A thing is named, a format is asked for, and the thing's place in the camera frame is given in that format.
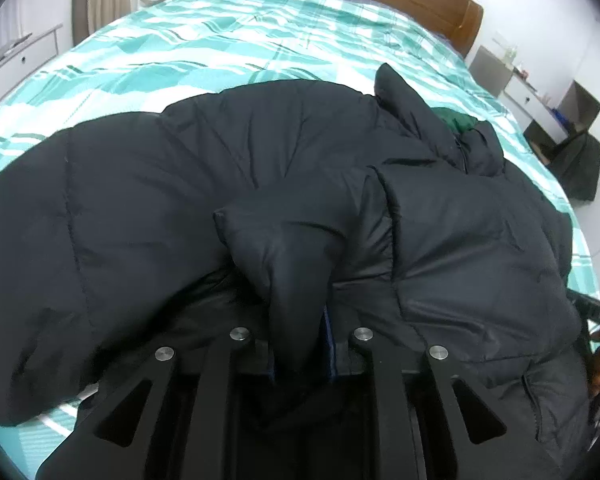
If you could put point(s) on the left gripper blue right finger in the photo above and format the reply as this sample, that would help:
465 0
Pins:
331 346

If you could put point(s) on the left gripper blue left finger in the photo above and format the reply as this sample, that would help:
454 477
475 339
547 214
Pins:
270 364

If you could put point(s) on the black puffer jacket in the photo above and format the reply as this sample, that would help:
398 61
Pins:
278 205

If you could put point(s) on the dark jacket on chair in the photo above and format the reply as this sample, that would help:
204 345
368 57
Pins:
575 163

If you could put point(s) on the white desk with drawer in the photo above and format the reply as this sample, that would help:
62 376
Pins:
528 109

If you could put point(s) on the grey panel beside bed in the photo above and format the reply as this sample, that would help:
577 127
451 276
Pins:
490 72

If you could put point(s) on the teal white checked bedsheet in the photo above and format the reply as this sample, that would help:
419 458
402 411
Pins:
211 411

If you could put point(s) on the white low drawer cabinet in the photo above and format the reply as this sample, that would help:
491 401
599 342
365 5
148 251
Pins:
22 58

